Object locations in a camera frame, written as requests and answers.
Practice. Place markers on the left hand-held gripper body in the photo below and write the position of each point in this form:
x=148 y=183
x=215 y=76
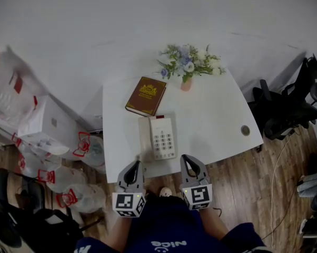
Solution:
x=127 y=202

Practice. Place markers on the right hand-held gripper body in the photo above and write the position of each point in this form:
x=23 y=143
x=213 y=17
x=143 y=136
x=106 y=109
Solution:
x=199 y=195

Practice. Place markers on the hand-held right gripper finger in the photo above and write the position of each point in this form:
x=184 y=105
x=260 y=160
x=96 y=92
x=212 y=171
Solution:
x=183 y=170
x=201 y=169

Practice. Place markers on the white desk telephone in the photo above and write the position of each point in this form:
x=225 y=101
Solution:
x=162 y=138

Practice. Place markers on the person's left forearm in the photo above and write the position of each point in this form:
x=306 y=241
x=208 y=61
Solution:
x=119 y=233

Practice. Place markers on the person's right forearm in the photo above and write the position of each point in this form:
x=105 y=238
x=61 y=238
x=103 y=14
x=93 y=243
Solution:
x=213 y=224

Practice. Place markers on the white desk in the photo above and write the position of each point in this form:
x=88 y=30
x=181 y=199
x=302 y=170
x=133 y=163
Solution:
x=213 y=109

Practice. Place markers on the person's light shoe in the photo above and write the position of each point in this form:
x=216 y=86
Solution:
x=165 y=192

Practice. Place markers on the clear plastic water jug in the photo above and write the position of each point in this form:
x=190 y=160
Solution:
x=94 y=150

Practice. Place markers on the person's dark blue shirt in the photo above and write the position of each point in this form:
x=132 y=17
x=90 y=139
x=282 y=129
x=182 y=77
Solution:
x=169 y=225

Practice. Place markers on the clear red-printed plastic bag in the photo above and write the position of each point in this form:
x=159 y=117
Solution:
x=82 y=198
x=63 y=176
x=40 y=151

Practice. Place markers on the brown hardcover book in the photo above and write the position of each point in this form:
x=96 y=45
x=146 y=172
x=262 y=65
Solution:
x=146 y=95

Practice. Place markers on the white cardboard box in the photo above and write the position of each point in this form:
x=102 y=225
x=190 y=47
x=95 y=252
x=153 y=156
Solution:
x=55 y=125

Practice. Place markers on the pink flower vase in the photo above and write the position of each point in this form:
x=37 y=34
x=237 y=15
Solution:
x=186 y=84

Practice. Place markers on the black office chair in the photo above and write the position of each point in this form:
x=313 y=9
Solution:
x=282 y=109

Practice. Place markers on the black swivel chair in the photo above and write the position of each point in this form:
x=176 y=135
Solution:
x=21 y=220

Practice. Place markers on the blue and white flower bouquet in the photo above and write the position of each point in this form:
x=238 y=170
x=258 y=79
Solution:
x=190 y=62

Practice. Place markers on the folded blue jeans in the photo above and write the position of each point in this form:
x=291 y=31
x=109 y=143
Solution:
x=312 y=184

